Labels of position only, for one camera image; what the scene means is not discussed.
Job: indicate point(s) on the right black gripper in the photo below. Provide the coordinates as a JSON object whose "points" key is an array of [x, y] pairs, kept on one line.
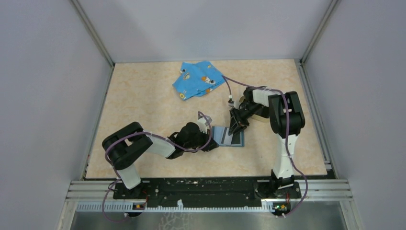
{"points": [[237, 123]]}

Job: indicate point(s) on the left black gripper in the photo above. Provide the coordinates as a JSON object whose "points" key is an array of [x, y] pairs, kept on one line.
{"points": [[206, 136]]}

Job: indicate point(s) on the beige oval card tray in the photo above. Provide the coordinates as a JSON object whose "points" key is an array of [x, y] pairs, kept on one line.
{"points": [[255, 116]]}

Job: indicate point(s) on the blue card holder wallet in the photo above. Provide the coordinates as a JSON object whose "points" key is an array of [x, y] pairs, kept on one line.
{"points": [[217, 134]]}

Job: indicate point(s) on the white card black stripe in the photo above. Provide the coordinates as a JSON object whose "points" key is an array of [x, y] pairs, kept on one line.
{"points": [[229, 139]]}

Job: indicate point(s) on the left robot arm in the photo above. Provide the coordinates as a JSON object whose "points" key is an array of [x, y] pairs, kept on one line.
{"points": [[126, 145]]}

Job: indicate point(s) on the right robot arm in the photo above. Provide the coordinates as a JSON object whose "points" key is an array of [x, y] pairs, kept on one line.
{"points": [[287, 119]]}

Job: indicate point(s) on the blue printed cloth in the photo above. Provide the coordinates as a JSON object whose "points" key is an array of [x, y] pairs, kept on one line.
{"points": [[197, 79]]}

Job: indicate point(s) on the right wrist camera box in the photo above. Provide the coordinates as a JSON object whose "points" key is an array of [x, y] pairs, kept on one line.
{"points": [[231, 103]]}

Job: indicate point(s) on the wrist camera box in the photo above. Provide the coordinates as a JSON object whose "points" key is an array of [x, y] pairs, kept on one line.
{"points": [[231, 103], [204, 122]]}

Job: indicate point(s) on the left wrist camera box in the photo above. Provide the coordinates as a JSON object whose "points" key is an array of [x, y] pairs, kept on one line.
{"points": [[204, 122]]}

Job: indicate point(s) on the black mounting base plate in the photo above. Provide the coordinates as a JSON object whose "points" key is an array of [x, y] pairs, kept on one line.
{"points": [[206, 192]]}

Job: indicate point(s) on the aluminium frame rail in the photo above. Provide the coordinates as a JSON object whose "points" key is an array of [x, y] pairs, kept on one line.
{"points": [[98, 196]]}

